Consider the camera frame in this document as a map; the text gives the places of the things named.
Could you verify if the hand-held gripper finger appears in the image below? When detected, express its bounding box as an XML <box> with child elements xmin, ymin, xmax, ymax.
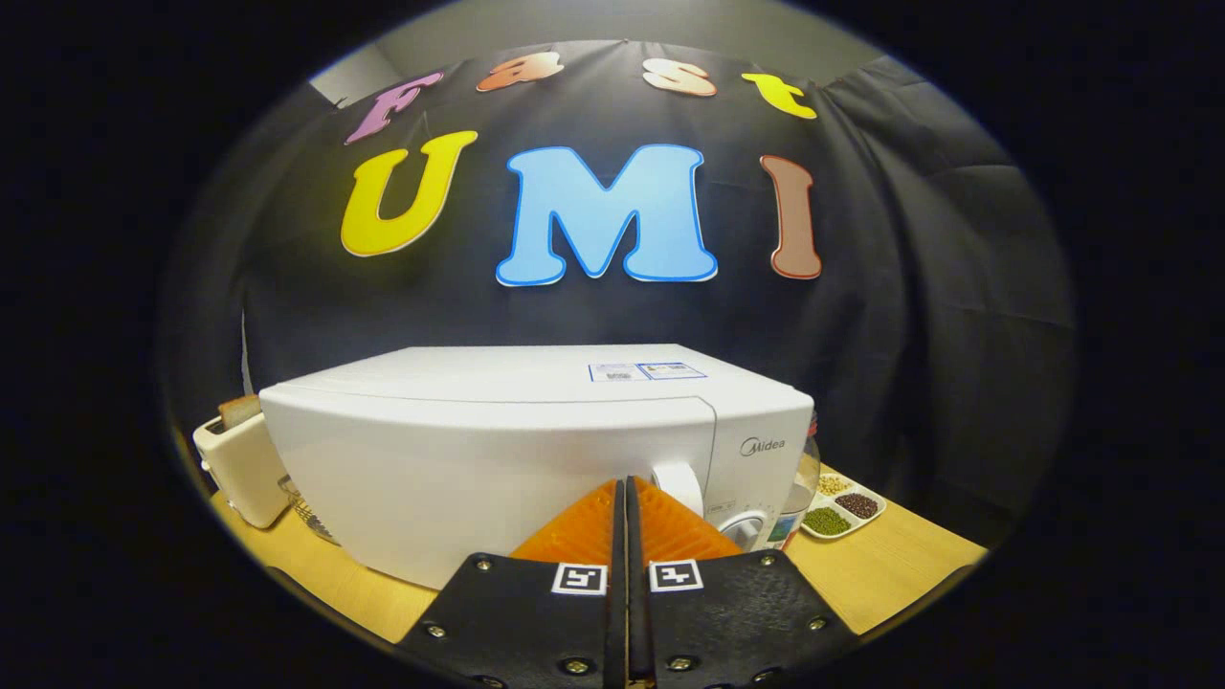
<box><xmin>397</xmin><ymin>478</ymin><xmax>628</xmax><ymax>689</ymax></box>
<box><xmin>627</xmin><ymin>476</ymin><xmax>858</xmax><ymax>689</ymax></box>

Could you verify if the white microwave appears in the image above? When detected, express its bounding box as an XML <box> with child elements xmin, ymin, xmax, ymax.
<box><xmin>258</xmin><ymin>344</ymin><xmax>816</xmax><ymax>591</ymax></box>

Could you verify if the clear red label bottle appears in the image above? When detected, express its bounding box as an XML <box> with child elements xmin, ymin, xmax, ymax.
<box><xmin>766</xmin><ymin>411</ymin><xmax>822</xmax><ymax>551</ymax></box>

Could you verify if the white divided bean dish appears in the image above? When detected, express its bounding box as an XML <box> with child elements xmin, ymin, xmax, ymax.
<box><xmin>799</xmin><ymin>471</ymin><xmax>888</xmax><ymax>541</ymax></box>

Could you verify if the white toaster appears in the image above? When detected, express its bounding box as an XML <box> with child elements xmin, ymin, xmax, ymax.
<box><xmin>191</xmin><ymin>394</ymin><xmax>291</xmax><ymax>530</ymax></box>

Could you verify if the black backdrop cloth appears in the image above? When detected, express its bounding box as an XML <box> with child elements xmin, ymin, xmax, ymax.
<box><xmin>163</xmin><ymin>40</ymin><xmax>1078</xmax><ymax>522</ymax></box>

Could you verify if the metal wire basket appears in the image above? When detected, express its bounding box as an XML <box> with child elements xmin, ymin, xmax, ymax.
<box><xmin>278</xmin><ymin>476</ymin><xmax>341</xmax><ymax>546</ymax></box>

